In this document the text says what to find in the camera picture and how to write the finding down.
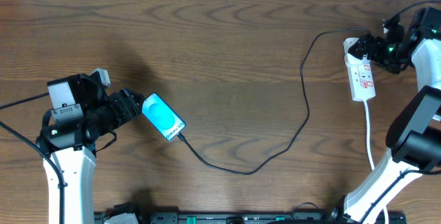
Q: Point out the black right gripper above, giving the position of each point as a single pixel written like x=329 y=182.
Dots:
x=377 y=43

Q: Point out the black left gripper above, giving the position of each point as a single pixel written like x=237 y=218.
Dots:
x=125 y=103

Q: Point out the blue screen Galaxy smartphone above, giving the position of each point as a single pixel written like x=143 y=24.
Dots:
x=162 y=116

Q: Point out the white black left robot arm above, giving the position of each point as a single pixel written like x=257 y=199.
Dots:
x=70 y=161

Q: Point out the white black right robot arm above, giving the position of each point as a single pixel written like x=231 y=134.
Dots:
x=413 y=146

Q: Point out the white USB charger adapter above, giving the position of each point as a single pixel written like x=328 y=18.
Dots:
x=352 y=58

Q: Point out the white power strip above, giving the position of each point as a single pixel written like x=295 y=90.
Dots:
x=360 y=79

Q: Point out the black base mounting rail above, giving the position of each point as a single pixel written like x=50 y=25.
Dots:
x=307 y=216

